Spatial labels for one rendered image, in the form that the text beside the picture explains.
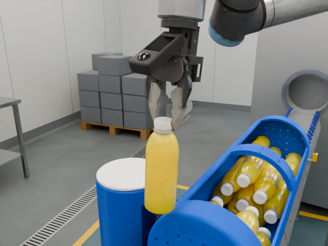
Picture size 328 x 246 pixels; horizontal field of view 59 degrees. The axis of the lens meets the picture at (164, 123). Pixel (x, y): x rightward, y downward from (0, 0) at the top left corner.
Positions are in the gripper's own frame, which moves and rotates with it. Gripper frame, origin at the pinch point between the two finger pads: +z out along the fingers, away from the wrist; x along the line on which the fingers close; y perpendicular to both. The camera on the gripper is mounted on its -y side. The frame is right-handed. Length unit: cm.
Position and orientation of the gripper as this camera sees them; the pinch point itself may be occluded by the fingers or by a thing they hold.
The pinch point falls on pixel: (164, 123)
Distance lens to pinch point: 59.3
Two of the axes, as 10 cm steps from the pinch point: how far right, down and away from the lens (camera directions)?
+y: 5.6, -1.6, 8.1
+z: -0.9, 9.6, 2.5
